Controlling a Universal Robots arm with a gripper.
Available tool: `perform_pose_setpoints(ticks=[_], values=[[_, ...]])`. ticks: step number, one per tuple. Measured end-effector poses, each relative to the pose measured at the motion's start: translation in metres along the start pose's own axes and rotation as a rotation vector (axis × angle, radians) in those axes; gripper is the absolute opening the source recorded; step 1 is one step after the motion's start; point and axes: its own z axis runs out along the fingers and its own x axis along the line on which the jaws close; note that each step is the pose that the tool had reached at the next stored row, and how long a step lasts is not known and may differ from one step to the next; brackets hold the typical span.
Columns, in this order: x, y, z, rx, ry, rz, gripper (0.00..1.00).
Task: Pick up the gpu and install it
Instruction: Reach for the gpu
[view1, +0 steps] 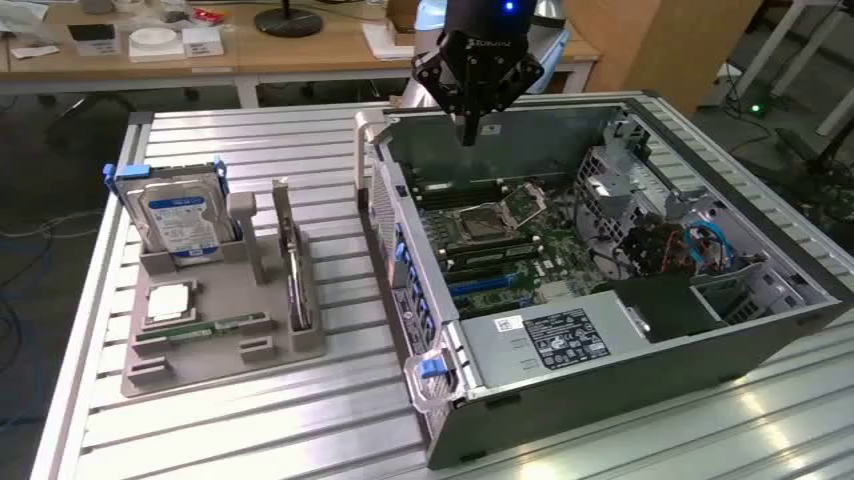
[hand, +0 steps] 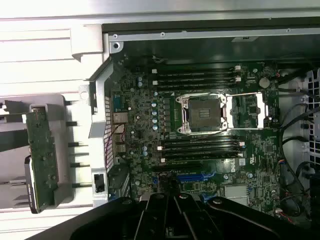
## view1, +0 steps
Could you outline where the white round container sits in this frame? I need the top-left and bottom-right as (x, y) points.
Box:
(127, 27), (187, 64)

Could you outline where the RAM stick with white label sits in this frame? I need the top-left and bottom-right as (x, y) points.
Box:
(416, 181), (502, 197)

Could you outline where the CPU socket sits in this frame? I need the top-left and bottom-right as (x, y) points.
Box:
(452, 203), (508, 241)

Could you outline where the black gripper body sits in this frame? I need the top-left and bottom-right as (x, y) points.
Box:
(436, 0), (536, 115)

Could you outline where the black wire bundle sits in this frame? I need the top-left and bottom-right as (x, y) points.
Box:
(590, 219), (682, 281)

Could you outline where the perforated metal drive cage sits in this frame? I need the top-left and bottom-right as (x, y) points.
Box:
(571, 119), (673, 236)

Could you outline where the black round lamp base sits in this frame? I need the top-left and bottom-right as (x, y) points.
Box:
(252, 0), (326, 39)

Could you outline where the red wire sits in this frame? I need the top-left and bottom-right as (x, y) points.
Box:
(657, 224), (689, 276)

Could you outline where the black office chair base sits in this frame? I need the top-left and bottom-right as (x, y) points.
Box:
(39, 87), (201, 147)
(773, 127), (854, 226)

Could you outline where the stack of white papers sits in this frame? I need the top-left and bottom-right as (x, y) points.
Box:
(362, 22), (419, 61)

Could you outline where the metal disk bay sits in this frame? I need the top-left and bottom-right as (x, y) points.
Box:
(690, 255), (781, 326)

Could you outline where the silver CPU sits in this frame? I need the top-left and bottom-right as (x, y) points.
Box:
(144, 287), (189, 321)

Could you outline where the low-profile NVIDIA graphics card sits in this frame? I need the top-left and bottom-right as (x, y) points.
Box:
(270, 177), (315, 334)

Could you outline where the green motherboard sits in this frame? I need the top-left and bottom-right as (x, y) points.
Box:
(399, 164), (612, 321)

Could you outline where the wooden cabinet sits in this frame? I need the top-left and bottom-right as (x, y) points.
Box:
(563, 0), (766, 114)

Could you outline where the hard disk in blue caddy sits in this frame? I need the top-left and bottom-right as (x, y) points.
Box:
(99, 155), (234, 266)

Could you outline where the grey power supply unit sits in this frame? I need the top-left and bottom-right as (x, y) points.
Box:
(459, 292), (653, 391)

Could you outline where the white desk frame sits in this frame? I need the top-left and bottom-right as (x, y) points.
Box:
(730, 0), (854, 137)

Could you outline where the white floor cable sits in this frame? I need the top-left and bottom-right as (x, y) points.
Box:
(0, 208), (103, 242)

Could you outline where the blue floor cable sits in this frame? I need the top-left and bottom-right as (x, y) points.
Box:
(0, 239), (55, 436)

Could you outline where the open dark grey PC case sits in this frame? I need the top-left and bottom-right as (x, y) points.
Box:
(351, 91), (843, 471)

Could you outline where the blue wire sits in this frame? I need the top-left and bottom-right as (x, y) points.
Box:
(686, 222), (737, 274)

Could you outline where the metal socket cover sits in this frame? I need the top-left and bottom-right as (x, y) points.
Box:
(499, 179), (548, 224)

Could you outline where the wooden desk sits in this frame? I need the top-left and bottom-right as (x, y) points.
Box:
(0, 0), (602, 96)

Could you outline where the grey printed parts rack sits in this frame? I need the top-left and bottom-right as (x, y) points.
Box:
(119, 191), (330, 399)

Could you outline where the white box with red button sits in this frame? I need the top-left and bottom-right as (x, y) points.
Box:
(707, 63), (743, 109)

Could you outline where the white box with black top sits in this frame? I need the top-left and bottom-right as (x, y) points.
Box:
(65, 23), (123, 57)

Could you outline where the white labelled box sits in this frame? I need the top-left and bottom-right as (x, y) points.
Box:
(180, 25), (226, 59)

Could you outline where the blue case latch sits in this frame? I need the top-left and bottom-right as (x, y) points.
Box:
(412, 351), (447, 382)

